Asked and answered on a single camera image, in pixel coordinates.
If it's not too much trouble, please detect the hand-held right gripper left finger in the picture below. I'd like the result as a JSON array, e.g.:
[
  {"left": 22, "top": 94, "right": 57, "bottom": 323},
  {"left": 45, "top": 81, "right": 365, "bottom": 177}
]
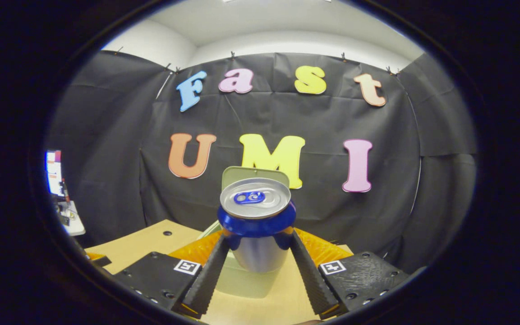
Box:
[{"left": 115, "top": 232, "right": 231, "bottom": 316}]

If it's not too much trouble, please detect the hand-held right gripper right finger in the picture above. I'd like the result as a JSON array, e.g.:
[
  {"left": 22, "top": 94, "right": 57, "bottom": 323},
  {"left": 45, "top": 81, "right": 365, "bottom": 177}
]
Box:
[{"left": 289, "top": 228, "right": 410, "bottom": 319}]

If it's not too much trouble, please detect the green desktop garbage bin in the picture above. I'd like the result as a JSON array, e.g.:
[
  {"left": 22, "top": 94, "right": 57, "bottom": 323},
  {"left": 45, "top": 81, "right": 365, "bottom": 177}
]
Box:
[{"left": 197, "top": 166, "right": 308, "bottom": 299}]

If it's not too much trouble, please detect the blue pop can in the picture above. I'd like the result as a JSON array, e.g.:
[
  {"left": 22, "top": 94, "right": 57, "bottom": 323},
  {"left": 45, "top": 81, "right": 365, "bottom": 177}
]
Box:
[{"left": 217, "top": 177, "right": 297, "bottom": 273}]

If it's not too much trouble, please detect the wooden desktop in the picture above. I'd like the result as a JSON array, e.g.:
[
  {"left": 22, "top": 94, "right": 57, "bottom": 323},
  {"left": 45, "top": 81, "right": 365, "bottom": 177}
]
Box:
[{"left": 84, "top": 219, "right": 355, "bottom": 325}]

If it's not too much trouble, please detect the white side table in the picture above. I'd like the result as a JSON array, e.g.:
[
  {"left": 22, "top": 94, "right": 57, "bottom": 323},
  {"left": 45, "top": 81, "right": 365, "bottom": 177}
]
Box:
[{"left": 57, "top": 201, "right": 86, "bottom": 237}]

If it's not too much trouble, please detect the black backdrop cloth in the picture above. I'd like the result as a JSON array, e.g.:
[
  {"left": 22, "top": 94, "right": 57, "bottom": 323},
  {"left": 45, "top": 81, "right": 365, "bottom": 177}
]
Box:
[{"left": 46, "top": 50, "right": 478, "bottom": 274}]

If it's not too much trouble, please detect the computer monitor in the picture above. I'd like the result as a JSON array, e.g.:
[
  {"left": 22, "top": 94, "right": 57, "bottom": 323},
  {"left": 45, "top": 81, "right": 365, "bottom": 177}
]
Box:
[{"left": 46, "top": 150, "right": 65, "bottom": 198}]

